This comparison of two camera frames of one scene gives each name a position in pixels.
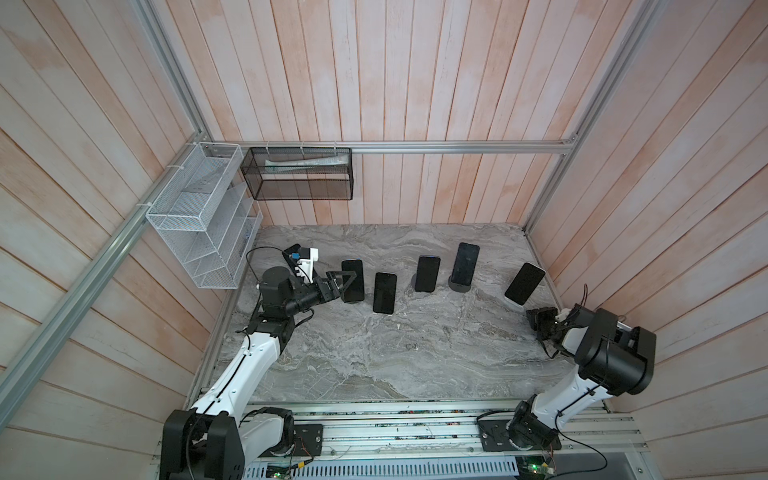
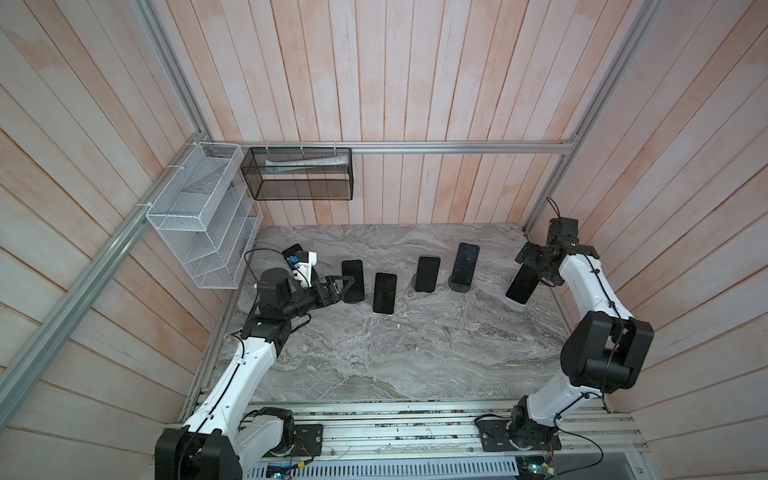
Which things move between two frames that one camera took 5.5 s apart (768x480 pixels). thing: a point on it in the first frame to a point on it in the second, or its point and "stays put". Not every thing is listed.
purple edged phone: [465, 263] stays put
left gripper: [334, 291] stays put
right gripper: [536, 316] to [527, 253]
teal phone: [385, 288] stays put
